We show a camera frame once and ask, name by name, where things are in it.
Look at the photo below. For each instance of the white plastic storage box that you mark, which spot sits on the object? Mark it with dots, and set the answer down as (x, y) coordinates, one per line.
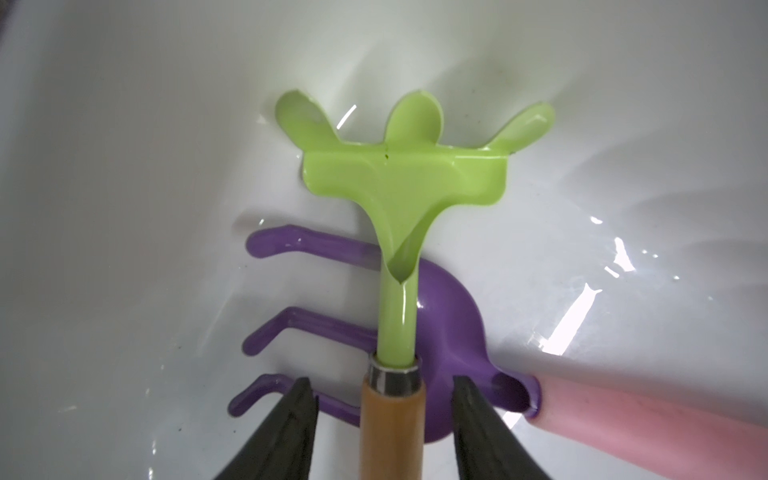
(139, 150)

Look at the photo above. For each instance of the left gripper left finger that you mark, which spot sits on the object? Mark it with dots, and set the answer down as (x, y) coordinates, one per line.
(282, 446)

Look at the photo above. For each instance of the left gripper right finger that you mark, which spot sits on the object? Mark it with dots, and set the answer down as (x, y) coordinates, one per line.
(485, 447)

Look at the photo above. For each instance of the purple rake pink handle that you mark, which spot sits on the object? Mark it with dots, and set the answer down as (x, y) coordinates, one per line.
(671, 440)

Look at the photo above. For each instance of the green fork wooden handle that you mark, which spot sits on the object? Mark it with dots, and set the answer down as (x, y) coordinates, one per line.
(403, 183)

